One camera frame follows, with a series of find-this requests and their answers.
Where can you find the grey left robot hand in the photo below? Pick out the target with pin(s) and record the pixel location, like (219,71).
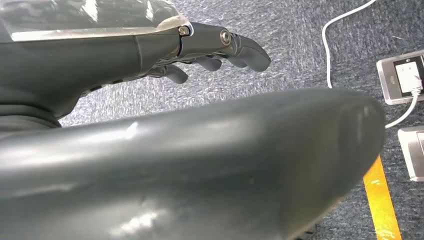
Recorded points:
(205,159)

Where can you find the white plug adapter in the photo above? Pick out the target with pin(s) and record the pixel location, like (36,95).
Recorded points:
(406,75)

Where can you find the ribbed grey left arm sleeve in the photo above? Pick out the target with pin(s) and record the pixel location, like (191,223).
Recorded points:
(20,121)

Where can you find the silver floor socket box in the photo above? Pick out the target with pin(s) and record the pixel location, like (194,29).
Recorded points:
(412,155)
(386,82)

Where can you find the yellow floor tape strip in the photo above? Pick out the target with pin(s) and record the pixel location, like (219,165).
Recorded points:
(381,198)

